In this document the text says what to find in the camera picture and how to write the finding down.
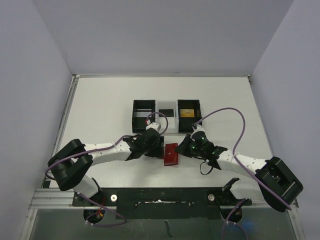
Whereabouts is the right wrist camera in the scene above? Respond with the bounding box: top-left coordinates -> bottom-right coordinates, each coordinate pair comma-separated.
191,124 -> 207,140

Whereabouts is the aluminium left rail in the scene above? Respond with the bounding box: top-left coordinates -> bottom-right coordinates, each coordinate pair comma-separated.
44,73 -> 80,181

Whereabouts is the black card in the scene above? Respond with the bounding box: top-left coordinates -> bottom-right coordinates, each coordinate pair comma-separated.
159,108 -> 175,118

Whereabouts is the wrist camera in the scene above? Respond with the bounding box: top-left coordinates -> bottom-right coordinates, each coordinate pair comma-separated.
145,119 -> 162,133
191,124 -> 207,140

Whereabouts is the gold VIP card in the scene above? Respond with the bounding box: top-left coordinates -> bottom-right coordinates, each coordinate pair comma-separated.
180,108 -> 195,118

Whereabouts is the white middle bin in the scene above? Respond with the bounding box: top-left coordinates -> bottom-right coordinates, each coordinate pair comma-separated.
155,100 -> 179,134

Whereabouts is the aluminium rail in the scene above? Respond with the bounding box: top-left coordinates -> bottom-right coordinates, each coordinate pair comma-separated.
29,188 -> 74,210
44,73 -> 80,181

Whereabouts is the black bin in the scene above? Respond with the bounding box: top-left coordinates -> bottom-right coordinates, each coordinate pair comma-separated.
131,99 -> 156,134
177,99 -> 202,134

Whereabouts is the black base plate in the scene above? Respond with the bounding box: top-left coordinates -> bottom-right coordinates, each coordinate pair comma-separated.
72,187 -> 240,220

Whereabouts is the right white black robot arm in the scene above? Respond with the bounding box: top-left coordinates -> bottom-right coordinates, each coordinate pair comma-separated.
175,130 -> 304,212

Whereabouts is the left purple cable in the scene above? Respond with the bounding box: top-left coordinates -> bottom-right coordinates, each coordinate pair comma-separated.
44,111 -> 169,228

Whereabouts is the red leather card holder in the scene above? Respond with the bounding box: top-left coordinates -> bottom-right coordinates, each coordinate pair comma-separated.
163,143 -> 179,167

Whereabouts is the short black cable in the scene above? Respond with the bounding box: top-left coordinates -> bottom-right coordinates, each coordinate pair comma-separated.
199,161 -> 215,176

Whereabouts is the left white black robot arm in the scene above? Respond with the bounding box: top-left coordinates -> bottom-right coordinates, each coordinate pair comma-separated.
46,128 -> 165,206

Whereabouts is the right black bin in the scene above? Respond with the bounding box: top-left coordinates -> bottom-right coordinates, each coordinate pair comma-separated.
177,99 -> 202,134

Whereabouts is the aluminium front rail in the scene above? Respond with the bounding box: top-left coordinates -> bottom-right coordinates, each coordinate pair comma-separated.
29,188 -> 74,210

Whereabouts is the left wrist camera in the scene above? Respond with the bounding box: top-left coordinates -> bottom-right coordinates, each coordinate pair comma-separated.
145,119 -> 162,133

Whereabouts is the left black bin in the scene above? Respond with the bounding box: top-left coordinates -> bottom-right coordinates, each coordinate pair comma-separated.
131,99 -> 156,134

